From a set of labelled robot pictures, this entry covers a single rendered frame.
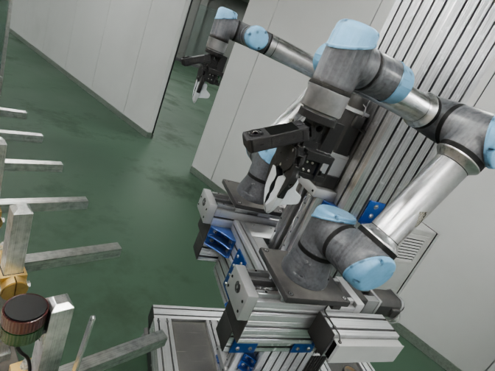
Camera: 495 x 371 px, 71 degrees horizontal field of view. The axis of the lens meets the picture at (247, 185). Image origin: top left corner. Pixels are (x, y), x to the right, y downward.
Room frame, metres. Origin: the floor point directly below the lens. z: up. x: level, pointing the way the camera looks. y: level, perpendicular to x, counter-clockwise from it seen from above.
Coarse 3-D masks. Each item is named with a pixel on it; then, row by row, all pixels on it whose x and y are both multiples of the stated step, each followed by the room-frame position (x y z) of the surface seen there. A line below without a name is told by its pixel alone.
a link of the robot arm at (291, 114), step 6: (300, 96) 1.52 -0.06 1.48; (294, 102) 1.51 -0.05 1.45; (300, 102) 1.50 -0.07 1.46; (288, 108) 1.51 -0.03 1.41; (294, 108) 1.49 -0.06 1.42; (282, 114) 1.51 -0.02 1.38; (288, 114) 1.49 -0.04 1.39; (294, 114) 1.49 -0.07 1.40; (300, 114) 1.49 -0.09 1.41; (276, 120) 1.50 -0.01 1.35; (282, 120) 1.48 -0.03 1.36; (288, 120) 1.48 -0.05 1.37; (294, 120) 1.48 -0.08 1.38; (246, 150) 1.50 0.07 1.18
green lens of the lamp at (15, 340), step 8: (0, 328) 0.36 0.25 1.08; (40, 328) 0.38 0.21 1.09; (0, 336) 0.36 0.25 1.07; (8, 336) 0.35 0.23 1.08; (16, 336) 0.36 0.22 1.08; (24, 336) 0.36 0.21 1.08; (32, 336) 0.37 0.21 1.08; (40, 336) 0.38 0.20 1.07; (8, 344) 0.35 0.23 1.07; (16, 344) 0.36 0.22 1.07; (24, 344) 0.36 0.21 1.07
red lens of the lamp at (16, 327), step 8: (16, 296) 0.40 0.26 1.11; (40, 296) 0.41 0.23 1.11; (48, 304) 0.40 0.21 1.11; (0, 320) 0.36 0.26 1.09; (8, 320) 0.35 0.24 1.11; (40, 320) 0.38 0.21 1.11; (8, 328) 0.35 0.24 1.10; (16, 328) 0.36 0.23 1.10; (24, 328) 0.36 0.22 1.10; (32, 328) 0.37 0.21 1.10
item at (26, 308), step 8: (24, 296) 0.40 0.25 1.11; (32, 296) 0.41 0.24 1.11; (8, 304) 0.38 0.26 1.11; (16, 304) 0.38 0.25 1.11; (24, 304) 0.39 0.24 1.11; (32, 304) 0.39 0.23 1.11; (40, 304) 0.40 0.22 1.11; (8, 312) 0.36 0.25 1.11; (16, 312) 0.37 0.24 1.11; (24, 312) 0.37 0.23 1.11; (32, 312) 0.38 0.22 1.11; (40, 312) 0.38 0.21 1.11; (16, 320) 0.36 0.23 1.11; (24, 320) 0.36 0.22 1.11; (32, 320) 0.37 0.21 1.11
